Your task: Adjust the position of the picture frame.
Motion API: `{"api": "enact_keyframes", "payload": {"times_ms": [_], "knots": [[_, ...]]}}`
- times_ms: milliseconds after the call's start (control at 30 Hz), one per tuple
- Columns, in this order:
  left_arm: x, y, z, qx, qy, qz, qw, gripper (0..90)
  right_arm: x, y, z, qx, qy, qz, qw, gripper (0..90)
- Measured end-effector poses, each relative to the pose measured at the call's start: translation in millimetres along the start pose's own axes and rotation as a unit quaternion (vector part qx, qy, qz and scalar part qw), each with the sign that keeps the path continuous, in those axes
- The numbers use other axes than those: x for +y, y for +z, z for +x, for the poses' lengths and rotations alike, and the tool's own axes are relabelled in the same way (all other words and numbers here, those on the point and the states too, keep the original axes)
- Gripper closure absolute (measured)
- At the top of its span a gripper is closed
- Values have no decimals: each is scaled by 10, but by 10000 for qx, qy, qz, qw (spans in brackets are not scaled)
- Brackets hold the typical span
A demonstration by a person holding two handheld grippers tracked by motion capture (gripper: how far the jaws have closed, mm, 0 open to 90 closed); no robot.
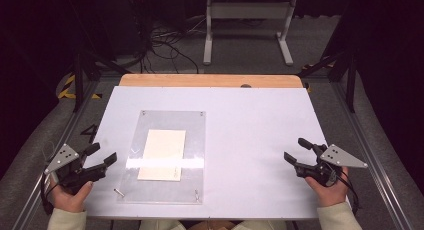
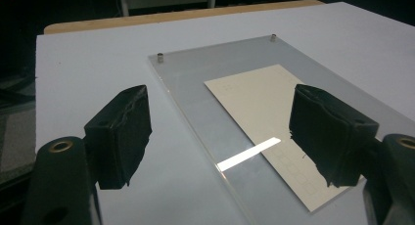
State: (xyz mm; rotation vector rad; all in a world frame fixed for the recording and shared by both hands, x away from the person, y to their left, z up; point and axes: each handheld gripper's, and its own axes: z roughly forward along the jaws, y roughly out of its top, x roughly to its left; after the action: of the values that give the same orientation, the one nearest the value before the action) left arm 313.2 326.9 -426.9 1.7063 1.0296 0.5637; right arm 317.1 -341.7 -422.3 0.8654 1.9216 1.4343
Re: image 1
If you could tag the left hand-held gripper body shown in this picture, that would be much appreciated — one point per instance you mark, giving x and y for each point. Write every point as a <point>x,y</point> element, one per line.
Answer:
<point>63,158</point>

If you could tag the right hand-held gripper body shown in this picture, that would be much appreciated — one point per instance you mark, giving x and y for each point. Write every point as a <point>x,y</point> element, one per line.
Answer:
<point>340,157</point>

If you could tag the metal standoff screw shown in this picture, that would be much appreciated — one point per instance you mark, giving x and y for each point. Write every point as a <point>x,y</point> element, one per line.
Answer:
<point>119,192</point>

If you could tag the cream paper card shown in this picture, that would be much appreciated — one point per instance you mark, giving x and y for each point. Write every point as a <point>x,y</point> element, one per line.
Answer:
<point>165,146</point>

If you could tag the clear acrylic frame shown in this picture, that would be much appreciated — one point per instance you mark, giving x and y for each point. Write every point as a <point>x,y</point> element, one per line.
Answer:
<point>196,133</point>

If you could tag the person's right hand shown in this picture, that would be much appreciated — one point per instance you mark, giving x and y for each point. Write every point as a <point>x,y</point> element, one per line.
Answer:
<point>328,195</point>

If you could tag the person's left hand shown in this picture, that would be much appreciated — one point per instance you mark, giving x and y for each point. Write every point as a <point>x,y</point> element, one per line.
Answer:
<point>68,200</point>

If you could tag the white board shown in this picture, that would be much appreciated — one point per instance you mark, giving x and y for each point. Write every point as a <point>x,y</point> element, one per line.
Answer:
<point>253,130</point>

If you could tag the yellow black floor tape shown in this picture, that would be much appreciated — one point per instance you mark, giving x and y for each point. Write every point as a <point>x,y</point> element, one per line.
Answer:
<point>68,83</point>
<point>311,66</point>

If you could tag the black metal stand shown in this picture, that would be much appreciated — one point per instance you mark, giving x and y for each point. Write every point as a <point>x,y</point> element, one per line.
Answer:
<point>350,76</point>
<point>79,80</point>

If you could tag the wooden table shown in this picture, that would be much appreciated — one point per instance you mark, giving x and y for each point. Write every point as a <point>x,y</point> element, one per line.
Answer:
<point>206,80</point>

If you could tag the white metal stand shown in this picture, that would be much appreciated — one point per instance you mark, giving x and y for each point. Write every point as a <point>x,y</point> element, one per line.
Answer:
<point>248,10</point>

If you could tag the aluminium rail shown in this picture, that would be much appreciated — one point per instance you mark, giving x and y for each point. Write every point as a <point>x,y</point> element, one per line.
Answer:
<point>366,150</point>
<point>60,140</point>

